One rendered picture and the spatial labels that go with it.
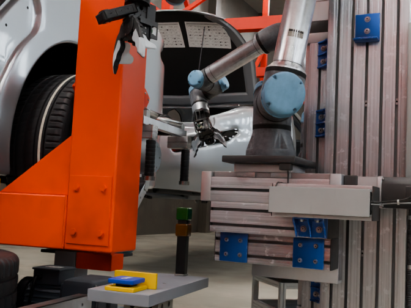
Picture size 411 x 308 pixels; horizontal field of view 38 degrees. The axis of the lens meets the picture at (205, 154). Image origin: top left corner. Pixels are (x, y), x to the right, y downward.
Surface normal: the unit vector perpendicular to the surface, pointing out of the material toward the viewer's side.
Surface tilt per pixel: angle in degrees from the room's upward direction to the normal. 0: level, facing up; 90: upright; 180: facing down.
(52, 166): 90
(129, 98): 90
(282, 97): 97
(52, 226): 90
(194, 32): 143
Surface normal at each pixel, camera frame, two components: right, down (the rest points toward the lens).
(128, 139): 0.94, 0.02
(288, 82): 0.02, 0.04
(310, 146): -0.43, -0.10
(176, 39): -0.25, 0.72
